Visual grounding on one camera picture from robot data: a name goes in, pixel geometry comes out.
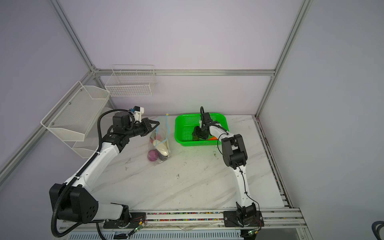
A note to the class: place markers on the purple toy onion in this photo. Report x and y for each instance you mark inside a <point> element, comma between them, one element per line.
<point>153,155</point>

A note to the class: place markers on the green plastic basket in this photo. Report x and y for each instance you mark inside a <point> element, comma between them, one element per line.
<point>184,126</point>

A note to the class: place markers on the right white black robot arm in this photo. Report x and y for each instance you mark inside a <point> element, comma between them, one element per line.
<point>235,156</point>

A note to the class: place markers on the white wire wall basket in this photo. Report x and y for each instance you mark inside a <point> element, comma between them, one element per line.
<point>132,81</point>

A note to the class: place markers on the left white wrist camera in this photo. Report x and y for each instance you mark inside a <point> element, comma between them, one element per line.
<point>138,113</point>

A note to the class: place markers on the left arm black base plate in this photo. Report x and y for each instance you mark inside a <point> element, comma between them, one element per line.
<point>130,222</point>

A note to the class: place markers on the white toy radish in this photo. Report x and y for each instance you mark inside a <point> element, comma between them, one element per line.
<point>162,149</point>

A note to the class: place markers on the orange toy carrot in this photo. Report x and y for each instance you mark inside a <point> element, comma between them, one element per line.
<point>213,138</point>

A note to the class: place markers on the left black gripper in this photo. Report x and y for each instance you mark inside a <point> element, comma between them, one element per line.
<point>148,128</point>

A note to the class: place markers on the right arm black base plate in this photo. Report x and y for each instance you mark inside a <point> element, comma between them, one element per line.
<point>233,219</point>

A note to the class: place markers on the white mesh lower shelf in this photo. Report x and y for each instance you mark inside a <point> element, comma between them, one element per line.
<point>86,148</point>

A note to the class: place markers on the aluminium front rail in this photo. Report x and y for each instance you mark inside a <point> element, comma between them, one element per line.
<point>211,219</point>

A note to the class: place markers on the white mesh shelf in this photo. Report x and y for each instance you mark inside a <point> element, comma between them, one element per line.
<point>72,118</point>
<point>86,148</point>

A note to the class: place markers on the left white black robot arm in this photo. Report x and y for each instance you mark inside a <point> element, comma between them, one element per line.
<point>72,200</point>

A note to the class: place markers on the clear zip bag blue zipper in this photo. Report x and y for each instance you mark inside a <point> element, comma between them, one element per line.
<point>162,130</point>

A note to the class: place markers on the red toy pepper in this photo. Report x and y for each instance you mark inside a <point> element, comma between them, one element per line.
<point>156,140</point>

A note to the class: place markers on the white mesh upper shelf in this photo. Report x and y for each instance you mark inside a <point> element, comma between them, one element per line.
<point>72,118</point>

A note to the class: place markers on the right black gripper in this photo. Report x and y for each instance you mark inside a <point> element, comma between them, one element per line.
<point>196,133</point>

